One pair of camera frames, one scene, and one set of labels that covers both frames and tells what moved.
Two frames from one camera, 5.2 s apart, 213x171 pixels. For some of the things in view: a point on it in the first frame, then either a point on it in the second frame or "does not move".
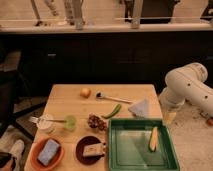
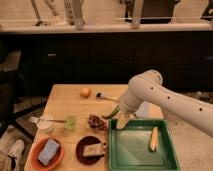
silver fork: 38,120 does not move
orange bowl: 38,146 does not move
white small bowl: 47,122 does not move
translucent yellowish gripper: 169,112 → 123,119
